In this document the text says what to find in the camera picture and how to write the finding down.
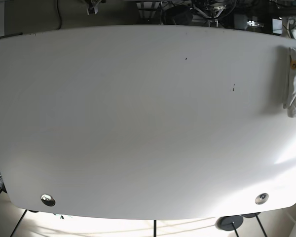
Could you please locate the left metal table grommet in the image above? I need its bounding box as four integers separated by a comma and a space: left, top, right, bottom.
40, 194, 56, 207

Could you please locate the metal table grommet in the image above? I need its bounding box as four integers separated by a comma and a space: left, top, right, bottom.
255, 193, 269, 205
40, 194, 56, 207

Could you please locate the round black stand base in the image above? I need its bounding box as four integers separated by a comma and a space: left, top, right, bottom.
216, 215, 244, 232

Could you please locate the right metal table grommet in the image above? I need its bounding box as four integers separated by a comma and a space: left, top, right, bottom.
255, 193, 269, 205

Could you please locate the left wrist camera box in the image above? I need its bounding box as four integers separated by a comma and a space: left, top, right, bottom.
208, 19, 218, 28

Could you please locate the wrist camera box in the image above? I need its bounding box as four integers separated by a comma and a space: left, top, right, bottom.
208, 19, 218, 28
87, 6, 98, 15

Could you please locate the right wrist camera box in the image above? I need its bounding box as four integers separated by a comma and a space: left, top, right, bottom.
87, 6, 98, 15

